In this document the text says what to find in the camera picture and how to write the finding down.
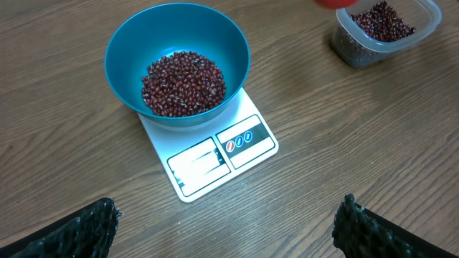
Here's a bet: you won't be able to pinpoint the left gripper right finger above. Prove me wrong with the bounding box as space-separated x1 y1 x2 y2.
332 193 458 258

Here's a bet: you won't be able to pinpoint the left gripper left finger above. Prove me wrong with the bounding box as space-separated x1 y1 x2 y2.
1 198 121 258

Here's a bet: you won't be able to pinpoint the red measuring scoop blue handle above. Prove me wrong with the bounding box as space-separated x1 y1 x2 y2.
315 0 359 9

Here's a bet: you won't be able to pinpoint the white digital kitchen scale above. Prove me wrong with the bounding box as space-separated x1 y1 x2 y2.
139 89 279 203

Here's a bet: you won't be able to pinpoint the red beans in bowl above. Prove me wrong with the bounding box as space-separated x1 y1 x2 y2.
141 51 227 118

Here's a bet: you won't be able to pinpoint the blue plastic bowl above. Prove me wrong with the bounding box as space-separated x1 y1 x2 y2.
104 2 251 128

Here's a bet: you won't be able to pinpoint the clear plastic food container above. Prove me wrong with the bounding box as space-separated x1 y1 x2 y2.
331 0 442 68

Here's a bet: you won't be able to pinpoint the red adzuki beans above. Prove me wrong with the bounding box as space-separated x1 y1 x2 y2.
351 1 416 42

